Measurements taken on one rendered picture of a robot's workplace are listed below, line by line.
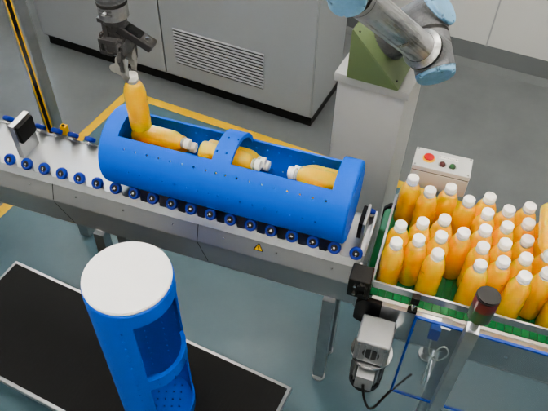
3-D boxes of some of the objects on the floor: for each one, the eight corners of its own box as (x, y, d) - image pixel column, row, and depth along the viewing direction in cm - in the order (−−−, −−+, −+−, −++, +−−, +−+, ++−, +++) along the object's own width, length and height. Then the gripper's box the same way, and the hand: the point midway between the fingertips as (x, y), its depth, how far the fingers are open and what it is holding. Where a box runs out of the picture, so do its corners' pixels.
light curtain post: (86, 226, 336) (-17, -95, 211) (95, 229, 335) (-3, -92, 210) (80, 234, 332) (-29, -88, 208) (90, 237, 331) (-14, -86, 206)
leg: (314, 368, 281) (324, 289, 235) (326, 372, 279) (339, 293, 233) (310, 378, 277) (320, 301, 231) (322, 382, 276) (335, 305, 230)
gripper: (108, 4, 184) (121, 64, 199) (89, 23, 176) (103, 85, 192) (134, 9, 182) (144, 70, 198) (115, 28, 175) (127, 90, 190)
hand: (131, 75), depth 193 cm, fingers closed on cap, 4 cm apart
